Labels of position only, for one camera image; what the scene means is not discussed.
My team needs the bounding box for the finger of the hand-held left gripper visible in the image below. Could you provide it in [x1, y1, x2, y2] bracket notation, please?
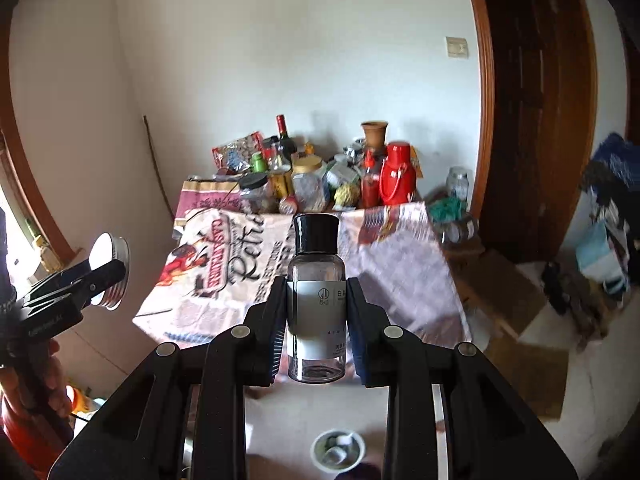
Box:
[20, 258, 128, 312]

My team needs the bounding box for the beige light switch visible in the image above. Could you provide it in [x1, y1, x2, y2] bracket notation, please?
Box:
[445, 35, 470, 60]

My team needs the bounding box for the red-capped yellow jar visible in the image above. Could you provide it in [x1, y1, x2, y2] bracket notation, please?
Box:
[66, 385, 94, 414]

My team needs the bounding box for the round metal tin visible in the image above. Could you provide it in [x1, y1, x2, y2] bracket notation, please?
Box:
[80, 232, 131, 311]

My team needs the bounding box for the clear bottle with black cap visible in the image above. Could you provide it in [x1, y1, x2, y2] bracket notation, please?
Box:
[286, 212, 349, 385]

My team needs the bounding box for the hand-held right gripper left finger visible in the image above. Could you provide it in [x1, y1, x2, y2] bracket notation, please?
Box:
[47, 275, 292, 480]

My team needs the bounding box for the red snack bag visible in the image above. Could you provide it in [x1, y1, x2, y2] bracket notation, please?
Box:
[211, 131, 265, 170]

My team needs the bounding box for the gold-lidded plastic jar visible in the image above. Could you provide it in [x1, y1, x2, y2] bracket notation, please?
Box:
[291, 156, 329, 213]

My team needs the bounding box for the white bowl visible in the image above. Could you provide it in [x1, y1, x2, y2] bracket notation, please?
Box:
[310, 429, 366, 474]

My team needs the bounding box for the wooden stool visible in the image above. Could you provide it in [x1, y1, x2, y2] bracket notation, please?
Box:
[440, 237, 502, 312]

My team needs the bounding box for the blue patterned cloth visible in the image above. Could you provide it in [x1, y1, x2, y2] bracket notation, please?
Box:
[582, 132, 640, 187]

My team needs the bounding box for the pink beige woven sack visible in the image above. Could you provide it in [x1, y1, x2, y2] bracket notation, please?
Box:
[172, 177, 246, 226]

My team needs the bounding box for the dark wooden door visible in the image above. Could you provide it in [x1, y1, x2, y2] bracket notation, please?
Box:
[460, 0, 599, 263]

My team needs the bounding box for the small lying glass jar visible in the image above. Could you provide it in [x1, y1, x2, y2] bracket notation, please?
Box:
[446, 220, 481, 246]

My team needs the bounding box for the printed newspaper tablecloth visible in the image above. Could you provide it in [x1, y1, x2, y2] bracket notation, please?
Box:
[132, 202, 473, 357]

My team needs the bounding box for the clear bottle with yellow label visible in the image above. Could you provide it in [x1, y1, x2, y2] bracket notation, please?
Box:
[269, 152, 295, 199]

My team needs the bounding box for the red sauce bottle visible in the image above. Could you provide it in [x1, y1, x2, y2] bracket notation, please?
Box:
[361, 152, 384, 209]

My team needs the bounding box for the black-lidded plastic jar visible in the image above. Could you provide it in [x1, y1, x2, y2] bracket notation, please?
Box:
[239, 172, 274, 214]

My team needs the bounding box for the clear glass jar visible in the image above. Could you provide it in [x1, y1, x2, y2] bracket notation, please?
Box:
[446, 166, 470, 200]

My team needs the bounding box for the flat brown cardboard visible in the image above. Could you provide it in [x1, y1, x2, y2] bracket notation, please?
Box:
[470, 250, 572, 419]

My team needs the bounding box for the yellow oil bottle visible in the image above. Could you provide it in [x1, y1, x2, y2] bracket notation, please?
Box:
[40, 240, 62, 272]

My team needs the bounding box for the dark wine bottle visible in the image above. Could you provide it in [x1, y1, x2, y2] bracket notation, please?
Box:
[275, 114, 299, 161]

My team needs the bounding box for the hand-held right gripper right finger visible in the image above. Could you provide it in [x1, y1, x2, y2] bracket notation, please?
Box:
[346, 275, 590, 480]

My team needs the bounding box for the brown window frame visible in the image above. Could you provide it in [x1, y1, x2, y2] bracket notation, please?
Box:
[0, 10, 77, 272]

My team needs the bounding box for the brown ceramic vase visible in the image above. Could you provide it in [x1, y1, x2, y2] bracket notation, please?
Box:
[361, 121, 390, 154]

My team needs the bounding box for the red thermos flask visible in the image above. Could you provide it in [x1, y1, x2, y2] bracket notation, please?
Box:
[378, 143, 419, 206]

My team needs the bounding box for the light blue plastic bag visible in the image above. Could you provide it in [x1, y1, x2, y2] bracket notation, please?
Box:
[575, 220, 631, 297]

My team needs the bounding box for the green net cloth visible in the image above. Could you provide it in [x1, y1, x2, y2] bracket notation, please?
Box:
[429, 196, 466, 224]

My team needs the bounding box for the person's left hand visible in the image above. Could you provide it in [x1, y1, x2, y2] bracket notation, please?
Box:
[0, 340, 72, 414]

